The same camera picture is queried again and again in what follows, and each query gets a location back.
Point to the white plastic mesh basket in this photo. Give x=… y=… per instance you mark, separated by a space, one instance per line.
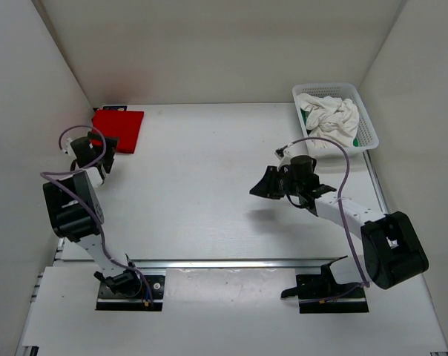
x=366 y=133

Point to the green garment in basket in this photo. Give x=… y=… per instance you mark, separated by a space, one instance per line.
x=303 y=116

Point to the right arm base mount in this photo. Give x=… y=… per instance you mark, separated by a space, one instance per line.
x=322 y=294

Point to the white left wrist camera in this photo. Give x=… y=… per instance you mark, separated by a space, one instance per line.
x=65 y=146

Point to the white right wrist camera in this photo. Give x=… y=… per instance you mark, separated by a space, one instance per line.
x=284 y=156

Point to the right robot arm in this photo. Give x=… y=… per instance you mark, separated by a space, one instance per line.
x=392 y=252

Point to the dark card behind red shirt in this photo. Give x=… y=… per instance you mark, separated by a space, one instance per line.
x=114 y=107

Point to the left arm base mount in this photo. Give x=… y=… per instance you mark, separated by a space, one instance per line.
x=128 y=293

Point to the red t shirt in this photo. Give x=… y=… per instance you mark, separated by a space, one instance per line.
x=122 y=125

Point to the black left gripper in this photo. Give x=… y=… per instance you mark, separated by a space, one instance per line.
x=111 y=147

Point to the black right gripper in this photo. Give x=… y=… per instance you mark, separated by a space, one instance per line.
x=267 y=188

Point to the white t shirt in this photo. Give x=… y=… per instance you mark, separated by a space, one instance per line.
x=330 y=118

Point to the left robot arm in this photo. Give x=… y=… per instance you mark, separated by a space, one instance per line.
x=76 y=215

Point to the aluminium rail front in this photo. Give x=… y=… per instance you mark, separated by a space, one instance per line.
x=229 y=263

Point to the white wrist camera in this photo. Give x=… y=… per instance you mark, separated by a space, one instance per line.
x=65 y=146
x=284 y=156

